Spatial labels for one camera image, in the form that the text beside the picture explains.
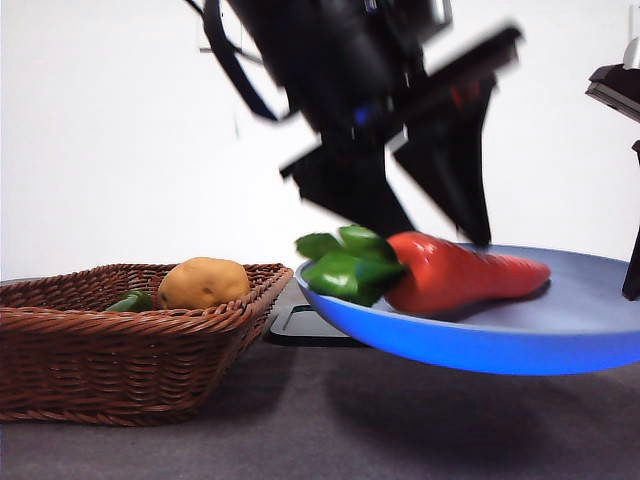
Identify orange carrot with green leaves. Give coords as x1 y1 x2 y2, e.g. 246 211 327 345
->
294 224 552 317

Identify blue round plate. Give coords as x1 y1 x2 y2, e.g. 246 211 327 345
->
294 243 640 376

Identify black flat tray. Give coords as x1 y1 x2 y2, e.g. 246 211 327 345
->
264 303 362 348

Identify yellow-brown potato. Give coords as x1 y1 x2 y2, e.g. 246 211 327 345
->
158 257 251 311

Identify green chili pepper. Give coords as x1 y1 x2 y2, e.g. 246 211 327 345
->
104 289 155 314

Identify brown wicker basket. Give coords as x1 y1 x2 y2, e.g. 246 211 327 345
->
0 263 295 428

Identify black cable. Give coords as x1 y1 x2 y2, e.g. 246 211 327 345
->
199 0 281 123

